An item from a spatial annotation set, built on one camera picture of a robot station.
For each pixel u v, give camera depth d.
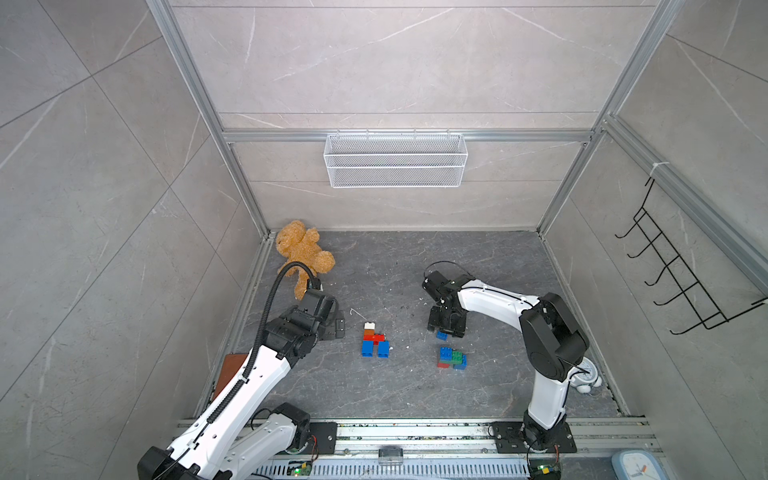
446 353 0.92
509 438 0.73
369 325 0.91
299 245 1.04
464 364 0.83
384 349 0.89
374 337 0.88
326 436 0.73
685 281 0.66
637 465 0.68
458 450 0.73
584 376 0.80
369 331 0.90
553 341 0.49
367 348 0.88
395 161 1.01
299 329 0.53
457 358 0.82
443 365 0.84
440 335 0.90
